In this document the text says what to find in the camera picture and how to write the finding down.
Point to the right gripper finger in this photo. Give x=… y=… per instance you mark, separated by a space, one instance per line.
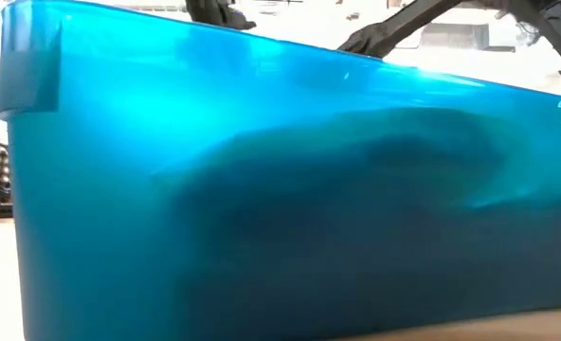
x=380 y=38

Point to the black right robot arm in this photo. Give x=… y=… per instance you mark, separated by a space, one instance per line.
x=560 y=28

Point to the blue plastic basket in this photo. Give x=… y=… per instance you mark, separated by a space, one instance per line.
x=261 y=189

